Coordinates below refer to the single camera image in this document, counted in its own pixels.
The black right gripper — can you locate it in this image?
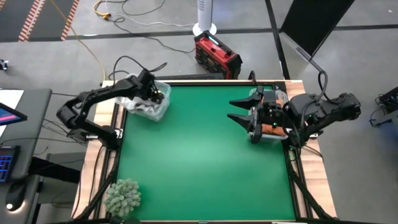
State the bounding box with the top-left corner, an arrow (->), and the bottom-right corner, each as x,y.
226,86 -> 285,144

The light grey waffle towel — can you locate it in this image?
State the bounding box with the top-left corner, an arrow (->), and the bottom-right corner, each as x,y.
129,99 -> 161,115

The white red-checked towel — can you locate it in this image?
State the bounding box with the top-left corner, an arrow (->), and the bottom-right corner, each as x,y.
119,96 -> 133,110

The orange towel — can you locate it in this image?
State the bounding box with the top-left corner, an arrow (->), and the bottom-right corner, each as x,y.
260,93 -> 289,138

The clear plastic bin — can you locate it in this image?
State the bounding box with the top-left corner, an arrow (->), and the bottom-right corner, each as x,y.
247,86 -> 293,143
114,73 -> 172,123

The black power strip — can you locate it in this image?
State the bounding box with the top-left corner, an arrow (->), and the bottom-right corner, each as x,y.
164,73 -> 225,81

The red black power station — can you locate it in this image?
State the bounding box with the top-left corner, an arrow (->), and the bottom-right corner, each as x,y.
193,30 -> 244,80

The white tower fan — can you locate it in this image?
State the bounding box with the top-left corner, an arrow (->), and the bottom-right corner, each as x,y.
192,0 -> 218,37

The black monitor on stand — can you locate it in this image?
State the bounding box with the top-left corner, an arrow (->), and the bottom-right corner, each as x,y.
279,0 -> 356,75

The green artificial plant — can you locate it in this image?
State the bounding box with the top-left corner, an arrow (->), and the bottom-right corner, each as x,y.
104,178 -> 142,218

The grey desk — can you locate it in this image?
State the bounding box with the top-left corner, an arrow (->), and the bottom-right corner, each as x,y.
0,88 -> 53,224

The black orange-striped floor mat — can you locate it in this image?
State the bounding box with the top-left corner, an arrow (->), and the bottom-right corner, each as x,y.
0,0 -> 80,42

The black desk crossbar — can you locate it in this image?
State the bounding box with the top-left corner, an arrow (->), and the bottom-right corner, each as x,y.
29,156 -> 82,184

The white paper sheet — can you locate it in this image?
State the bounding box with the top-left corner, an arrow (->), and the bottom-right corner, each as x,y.
0,89 -> 25,138

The backlit black keyboard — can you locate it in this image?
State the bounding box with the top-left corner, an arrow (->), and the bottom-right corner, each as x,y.
0,145 -> 21,184

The black computer mouse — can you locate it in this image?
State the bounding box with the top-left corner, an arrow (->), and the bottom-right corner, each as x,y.
5,181 -> 27,212

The short black floor cable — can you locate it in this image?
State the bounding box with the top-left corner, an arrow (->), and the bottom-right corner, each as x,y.
108,70 -> 130,81

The black table frame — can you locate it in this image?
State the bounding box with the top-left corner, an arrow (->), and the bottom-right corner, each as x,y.
98,80 -> 313,223

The long black floor cable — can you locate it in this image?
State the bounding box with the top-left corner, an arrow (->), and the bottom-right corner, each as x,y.
112,17 -> 196,54

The white floor cable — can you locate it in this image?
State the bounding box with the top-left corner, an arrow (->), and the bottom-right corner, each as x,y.
104,0 -> 196,28

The looped black floor cable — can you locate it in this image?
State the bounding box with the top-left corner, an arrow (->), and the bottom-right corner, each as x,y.
121,0 -> 166,16

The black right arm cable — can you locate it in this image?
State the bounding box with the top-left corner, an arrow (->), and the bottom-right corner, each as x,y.
317,70 -> 329,103

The yellow floor cable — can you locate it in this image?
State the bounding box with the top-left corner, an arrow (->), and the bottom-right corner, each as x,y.
49,0 -> 112,82

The black cable bundle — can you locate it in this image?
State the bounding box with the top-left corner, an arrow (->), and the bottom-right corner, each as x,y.
284,146 -> 332,220
74,146 -> 123,221

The black device with cables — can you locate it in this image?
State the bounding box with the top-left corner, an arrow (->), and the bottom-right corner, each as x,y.
368,86 -> 398,128

